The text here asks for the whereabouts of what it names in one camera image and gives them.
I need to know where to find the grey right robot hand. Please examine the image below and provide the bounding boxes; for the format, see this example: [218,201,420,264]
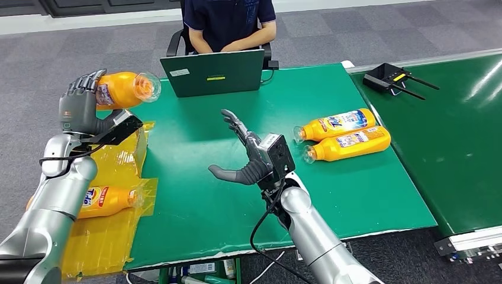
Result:
[208,109,272,186]

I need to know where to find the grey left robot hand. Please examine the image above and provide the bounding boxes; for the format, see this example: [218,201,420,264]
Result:
[59,69,124,136]

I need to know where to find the orange detergent bottle clear cap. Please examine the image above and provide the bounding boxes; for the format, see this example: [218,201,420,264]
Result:
[96,71,162,111]

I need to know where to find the orange Tide detergent bottle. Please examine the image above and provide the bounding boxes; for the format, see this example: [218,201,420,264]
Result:
[293,108,378,143]
[25,185,145,220]

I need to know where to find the orange bottle showing back label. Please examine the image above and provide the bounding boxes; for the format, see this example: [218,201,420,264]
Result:
[303,125,392,164]

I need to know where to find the yellow plastic sheet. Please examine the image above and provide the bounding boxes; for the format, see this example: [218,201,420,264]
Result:
[60,120,160,281]

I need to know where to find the dark green laptop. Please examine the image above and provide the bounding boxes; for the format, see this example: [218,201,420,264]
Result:
[160,49,266,98]

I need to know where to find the black office chair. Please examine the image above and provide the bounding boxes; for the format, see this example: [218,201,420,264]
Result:
[166,0,275,70]

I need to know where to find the black controller with antennas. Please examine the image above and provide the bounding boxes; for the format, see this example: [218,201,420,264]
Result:
[363,62,442,102]

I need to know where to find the green conveyor belt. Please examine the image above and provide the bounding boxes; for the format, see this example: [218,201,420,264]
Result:
[347,47,502,265]

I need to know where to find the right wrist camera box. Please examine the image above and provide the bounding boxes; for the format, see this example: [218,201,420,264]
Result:
[259,133,297,185]

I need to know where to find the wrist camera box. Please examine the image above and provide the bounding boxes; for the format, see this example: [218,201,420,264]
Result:
[80,109,144,147]
[259,133,297,185]

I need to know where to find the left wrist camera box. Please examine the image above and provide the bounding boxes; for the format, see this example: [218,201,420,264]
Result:
[80,109,144,147]

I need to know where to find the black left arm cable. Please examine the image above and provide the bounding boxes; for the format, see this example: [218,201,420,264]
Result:
[38,143,107,179]

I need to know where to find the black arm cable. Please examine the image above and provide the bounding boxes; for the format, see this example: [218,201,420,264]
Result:
[38,143,107,179]
[249,180,311,284]

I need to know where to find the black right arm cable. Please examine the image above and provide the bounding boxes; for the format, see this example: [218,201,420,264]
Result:
[249,180,311,284]

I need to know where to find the white cable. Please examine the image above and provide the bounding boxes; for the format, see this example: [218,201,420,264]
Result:
[250,251,286,284]

